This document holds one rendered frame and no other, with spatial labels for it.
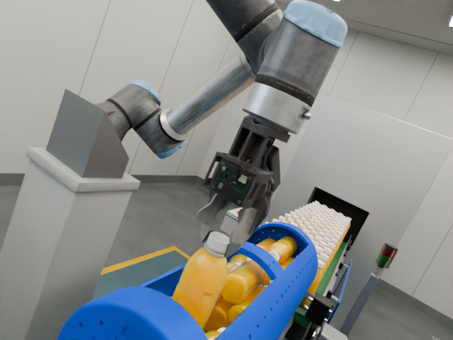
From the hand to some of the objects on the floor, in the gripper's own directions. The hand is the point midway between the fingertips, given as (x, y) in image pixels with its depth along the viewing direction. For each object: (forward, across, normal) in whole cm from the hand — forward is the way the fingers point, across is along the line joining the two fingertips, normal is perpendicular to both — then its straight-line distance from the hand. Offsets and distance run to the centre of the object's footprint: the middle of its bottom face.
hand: (219, 241), depth 53 cm
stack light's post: (+132, +37, +122) cm, 183 cm away
